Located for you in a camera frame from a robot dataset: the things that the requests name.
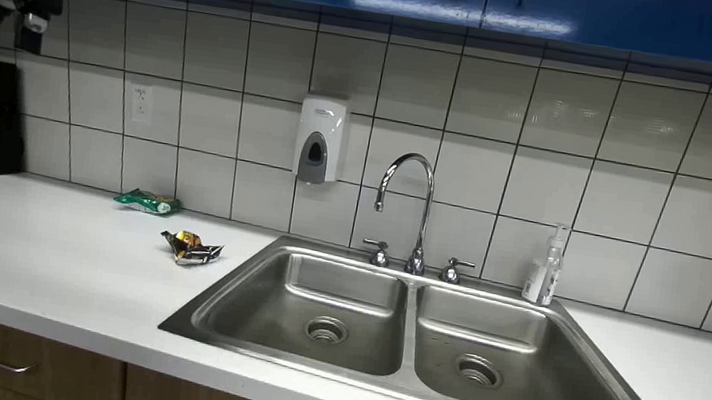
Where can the green crisp packet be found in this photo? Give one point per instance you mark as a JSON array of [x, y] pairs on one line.
[[148, 202]]

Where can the black crisp packet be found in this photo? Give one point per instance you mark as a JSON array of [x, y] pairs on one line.
[[190, 249]]

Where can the steel double sink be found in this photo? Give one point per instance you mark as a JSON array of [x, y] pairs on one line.
[[376, 365]]

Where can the chrome tap lever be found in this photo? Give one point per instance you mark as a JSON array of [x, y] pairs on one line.
[[379, 254], [452, 271]]

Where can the chrome tap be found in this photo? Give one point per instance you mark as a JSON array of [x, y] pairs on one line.
[[421, 235]]

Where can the clear pump soap bottle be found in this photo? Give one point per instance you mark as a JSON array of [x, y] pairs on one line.
[[543, 277]]

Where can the white wall socket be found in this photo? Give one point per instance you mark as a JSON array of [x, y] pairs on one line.
[[141, 104]]

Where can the white wall soap dispenser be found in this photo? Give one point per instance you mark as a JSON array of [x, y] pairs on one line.
[[321, 138]]

